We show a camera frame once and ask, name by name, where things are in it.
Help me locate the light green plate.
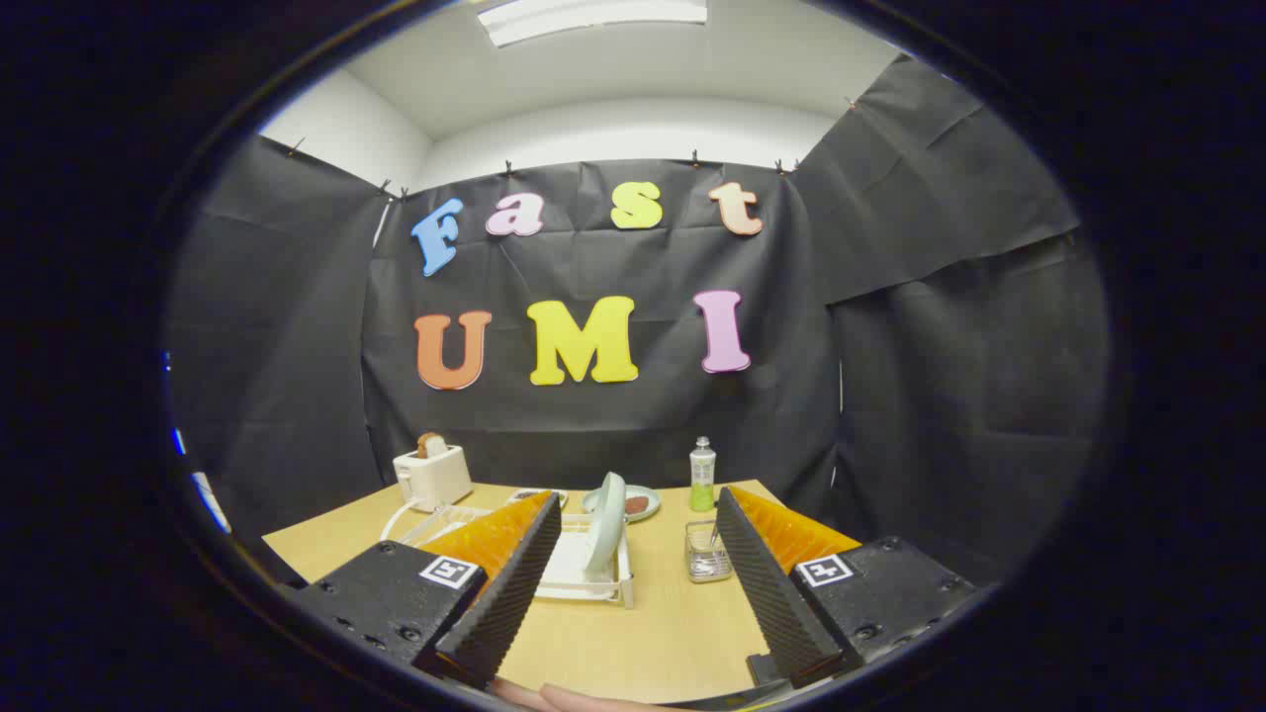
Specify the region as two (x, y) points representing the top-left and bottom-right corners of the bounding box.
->
(584, 472), (628, 582)

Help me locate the white wire dish rack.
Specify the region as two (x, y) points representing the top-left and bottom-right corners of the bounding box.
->
(381, 497), (635, 609)

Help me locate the black backdrop cloth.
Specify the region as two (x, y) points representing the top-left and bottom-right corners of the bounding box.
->
(163, 54), (1109, 584)

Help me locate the white toaster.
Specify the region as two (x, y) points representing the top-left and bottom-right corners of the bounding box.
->
(393, 445), (475, 513)

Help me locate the ceiling light panel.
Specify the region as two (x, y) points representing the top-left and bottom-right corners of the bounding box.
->
(477, 0), (709, 48)

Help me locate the small green food plate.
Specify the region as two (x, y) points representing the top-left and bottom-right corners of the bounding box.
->
(582, 484), (662, 523)

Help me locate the metal wire basket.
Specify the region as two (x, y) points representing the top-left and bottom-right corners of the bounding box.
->
(684, 520), (735, 583)

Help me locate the green dish soap bottle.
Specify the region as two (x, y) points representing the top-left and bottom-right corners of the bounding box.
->
(689, 436), (717, 513)

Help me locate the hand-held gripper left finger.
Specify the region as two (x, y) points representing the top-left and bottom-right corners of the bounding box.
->
(293, 491), (563, 690)

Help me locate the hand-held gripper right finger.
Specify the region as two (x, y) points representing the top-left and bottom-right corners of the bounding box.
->
(714, 485), (978, 690)

